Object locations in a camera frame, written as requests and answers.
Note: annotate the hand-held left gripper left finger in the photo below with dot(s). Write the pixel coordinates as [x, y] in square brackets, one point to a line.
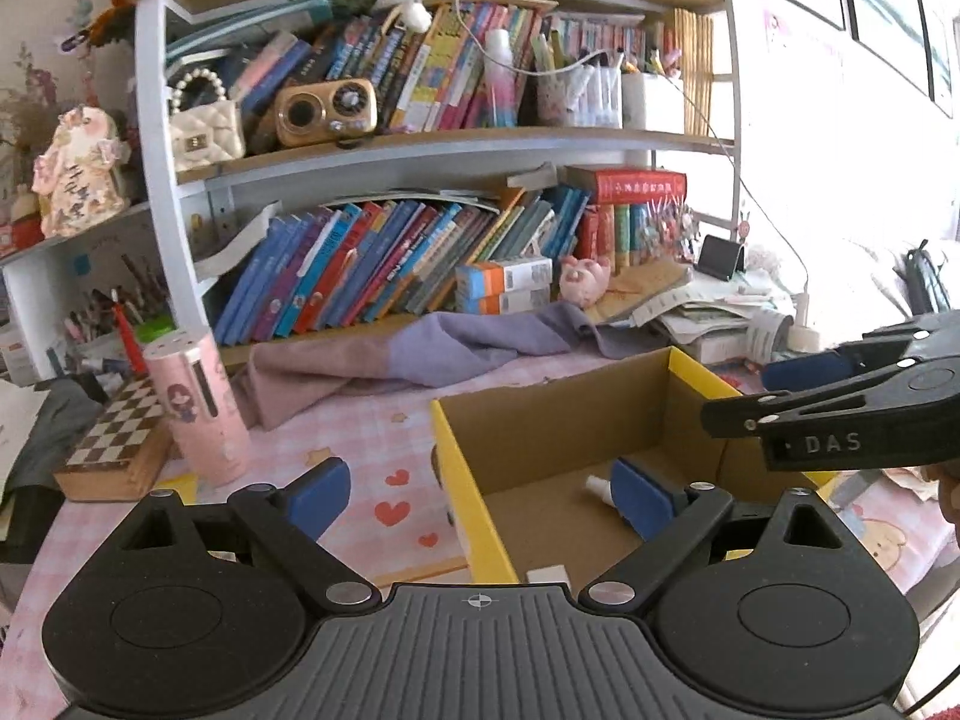
[322, 495]

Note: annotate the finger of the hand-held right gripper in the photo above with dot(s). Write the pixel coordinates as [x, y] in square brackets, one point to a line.
[806, 373]
[825, 401]

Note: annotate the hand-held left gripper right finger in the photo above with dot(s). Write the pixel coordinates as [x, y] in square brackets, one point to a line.
[641, 502]

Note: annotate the yellow cardboard box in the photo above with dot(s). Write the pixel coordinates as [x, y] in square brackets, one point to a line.
[540, 450]

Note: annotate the white power adapter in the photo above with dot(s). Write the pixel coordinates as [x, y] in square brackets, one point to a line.
[806, 330]

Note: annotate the small white bottle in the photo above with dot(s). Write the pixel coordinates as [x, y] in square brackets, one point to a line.
[598, 487]

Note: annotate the pink checked tablecloth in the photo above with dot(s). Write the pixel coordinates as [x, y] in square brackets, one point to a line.
[390, 465]

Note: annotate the pile of papers and books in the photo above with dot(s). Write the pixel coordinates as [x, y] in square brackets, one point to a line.
[697, 315]

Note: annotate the pink cylinder holder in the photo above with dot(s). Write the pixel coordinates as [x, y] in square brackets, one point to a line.
[202, 420]

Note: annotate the yellow block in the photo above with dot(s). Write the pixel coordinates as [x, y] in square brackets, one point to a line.
[178, 484]

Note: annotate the black phone stand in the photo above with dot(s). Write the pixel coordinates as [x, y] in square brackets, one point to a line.
[718, 259]

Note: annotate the black backpack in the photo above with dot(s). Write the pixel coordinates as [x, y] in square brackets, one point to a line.
[926, 277]

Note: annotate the wooden chessboard box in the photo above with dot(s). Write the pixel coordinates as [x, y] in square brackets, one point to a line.
[112, 435]

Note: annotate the purple cloth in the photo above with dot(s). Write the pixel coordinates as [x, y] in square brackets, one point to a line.
[487, 341]

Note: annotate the pink pig plush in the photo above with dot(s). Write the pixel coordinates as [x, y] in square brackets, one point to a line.
[583, 281]

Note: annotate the orange and blue carton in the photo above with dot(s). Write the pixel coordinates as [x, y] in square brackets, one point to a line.
[502, 274]
[517, 303]

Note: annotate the row of leaning colourful books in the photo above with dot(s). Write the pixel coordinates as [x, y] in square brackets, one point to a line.
[360, 262]

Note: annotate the thick red dictionary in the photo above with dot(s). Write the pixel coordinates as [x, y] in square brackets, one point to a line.
[630, 184]

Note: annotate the cluster of pens and pencils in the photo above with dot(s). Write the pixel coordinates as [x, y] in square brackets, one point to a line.
[122, 322]

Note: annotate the dark cloth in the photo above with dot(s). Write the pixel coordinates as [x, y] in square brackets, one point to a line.
[52, 435]

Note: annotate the white storage box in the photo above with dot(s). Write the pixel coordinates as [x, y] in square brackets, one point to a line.
[651, 101]

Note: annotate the bamboo coloured book set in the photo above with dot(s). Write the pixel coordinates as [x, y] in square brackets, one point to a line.
[694, 75]

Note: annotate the clear pen cup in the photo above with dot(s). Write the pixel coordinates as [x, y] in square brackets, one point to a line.
[577, 101]

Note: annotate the white and wood bookshelf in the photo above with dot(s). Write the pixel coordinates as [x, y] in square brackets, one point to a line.
[161, 165]

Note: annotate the white quilted handbag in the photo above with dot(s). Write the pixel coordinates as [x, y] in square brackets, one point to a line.
[202, 135]

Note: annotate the gold retro radio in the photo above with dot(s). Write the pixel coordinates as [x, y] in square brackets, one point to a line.
[322, 112]

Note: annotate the ceramic doll figurine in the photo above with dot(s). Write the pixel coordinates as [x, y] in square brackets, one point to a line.
[79, 180]

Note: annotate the white spray bottle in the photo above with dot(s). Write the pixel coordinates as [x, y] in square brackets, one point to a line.
[500, 82]

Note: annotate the row of thin paperback books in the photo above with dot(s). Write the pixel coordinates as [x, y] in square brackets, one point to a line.
[442, 67]

